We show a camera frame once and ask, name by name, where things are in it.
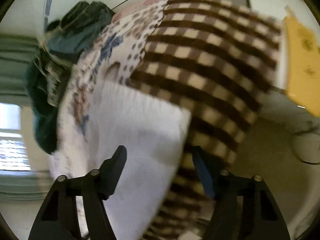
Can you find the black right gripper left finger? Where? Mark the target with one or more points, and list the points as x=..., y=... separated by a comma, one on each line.
x=58, y=217

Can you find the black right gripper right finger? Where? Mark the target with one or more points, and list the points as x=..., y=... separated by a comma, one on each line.
x=244, y=207

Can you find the white pants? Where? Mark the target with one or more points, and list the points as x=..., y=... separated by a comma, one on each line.
x=153, y=132

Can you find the window with metal bars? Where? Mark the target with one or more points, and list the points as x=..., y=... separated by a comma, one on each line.
x=13, y=149

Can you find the dark green plush blanket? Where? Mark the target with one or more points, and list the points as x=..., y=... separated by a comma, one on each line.
x=45, y=115

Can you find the grey crumpled jeans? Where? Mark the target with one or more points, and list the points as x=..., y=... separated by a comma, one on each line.
x=56, y=76

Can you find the left teal curtain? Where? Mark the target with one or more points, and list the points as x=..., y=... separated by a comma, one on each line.
x=17, y=53

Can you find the yellow box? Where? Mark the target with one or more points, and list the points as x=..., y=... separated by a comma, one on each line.
x=302, y=86

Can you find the dark teal crumpled garment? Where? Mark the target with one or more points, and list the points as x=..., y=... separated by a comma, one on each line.
x=78, y=29

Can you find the floral bed blanket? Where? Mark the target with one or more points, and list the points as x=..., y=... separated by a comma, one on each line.
x=213, y=58

